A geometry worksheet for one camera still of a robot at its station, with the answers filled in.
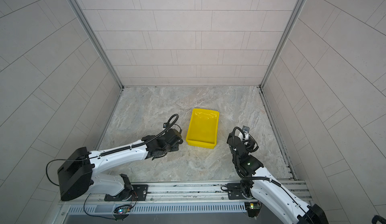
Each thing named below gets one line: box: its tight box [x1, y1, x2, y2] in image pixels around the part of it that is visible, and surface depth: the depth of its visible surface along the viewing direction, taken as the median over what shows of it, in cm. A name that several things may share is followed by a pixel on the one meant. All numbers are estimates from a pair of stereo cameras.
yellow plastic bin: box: [185, 107, 220, 150], surface depth 93 cm
